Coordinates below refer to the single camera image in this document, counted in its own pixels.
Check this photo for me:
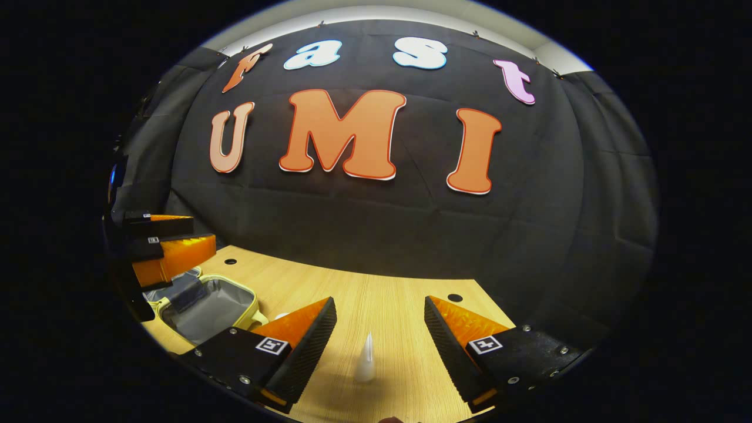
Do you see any white squeeze tube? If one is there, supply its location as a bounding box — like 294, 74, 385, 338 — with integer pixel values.
354, 333, 377, 384

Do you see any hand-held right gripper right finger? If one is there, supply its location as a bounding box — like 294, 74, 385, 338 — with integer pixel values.
424, 296, 588, 412

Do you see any pale yellow suitcase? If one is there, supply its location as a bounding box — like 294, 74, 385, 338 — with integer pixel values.
143, 267, 270, 347

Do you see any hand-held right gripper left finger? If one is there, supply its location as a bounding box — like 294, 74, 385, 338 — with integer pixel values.
176, 297, 338, 415

